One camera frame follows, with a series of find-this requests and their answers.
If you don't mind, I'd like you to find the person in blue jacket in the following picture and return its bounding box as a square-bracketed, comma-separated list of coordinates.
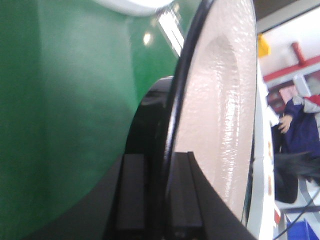
[272, 94, 320, 204]

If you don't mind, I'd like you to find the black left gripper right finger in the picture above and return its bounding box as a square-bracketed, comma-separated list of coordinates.
[169, 152, 202, 229]

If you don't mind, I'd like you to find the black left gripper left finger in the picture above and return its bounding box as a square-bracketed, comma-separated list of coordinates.
[116, 154, 145, 230]

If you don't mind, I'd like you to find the cream plate with black rim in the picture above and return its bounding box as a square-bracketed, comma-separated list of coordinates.
[175, 0, 257, 219]

